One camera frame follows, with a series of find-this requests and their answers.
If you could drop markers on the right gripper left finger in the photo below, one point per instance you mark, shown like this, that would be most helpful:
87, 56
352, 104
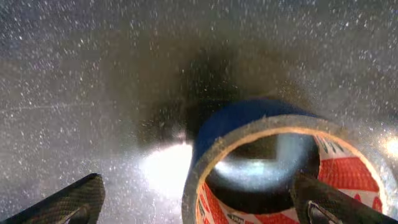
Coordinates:
74, 202

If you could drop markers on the roll of blue tape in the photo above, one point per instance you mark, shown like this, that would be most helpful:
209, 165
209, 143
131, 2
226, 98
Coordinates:
236, 118

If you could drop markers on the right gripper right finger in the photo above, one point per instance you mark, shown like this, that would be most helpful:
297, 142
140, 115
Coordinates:
323, 202

